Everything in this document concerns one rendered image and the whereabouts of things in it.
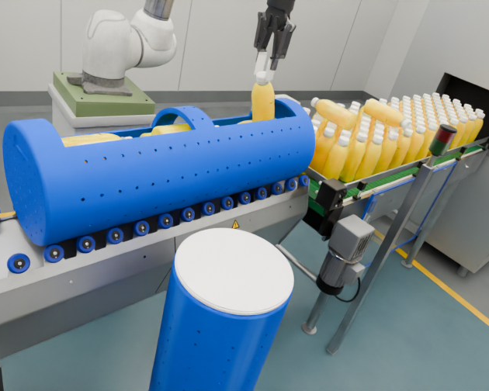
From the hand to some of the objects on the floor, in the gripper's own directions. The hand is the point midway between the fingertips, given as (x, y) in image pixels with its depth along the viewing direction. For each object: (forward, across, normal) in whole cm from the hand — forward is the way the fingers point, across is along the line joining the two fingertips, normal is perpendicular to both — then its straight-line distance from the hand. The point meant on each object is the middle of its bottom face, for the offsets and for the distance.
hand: (265, 67), depth 124 cm
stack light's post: (+137, +34, +61) cm, 154 cm away
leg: (+134, +6, -82) cm, 158 cm away
